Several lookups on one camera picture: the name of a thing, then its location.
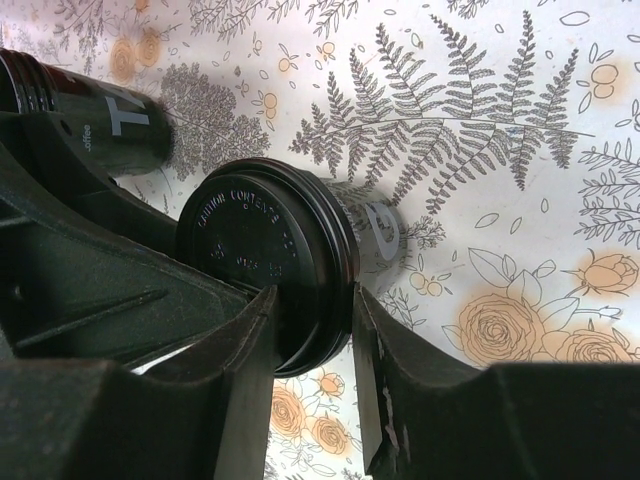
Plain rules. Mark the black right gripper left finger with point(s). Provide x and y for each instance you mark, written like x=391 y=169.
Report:
x=201 y=414

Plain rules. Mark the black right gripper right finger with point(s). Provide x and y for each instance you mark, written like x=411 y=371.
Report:
x=426 y=415

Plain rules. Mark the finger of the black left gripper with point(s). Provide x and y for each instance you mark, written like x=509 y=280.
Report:
x=87 y=269

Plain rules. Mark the black printed coffee cup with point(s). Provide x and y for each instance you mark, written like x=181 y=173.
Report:
x=125 y=132

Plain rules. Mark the transparent dark cup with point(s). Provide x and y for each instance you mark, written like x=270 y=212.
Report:
x=378 y=230

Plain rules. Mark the floral table mat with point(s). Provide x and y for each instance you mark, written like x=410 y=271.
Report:
x=506 y=134

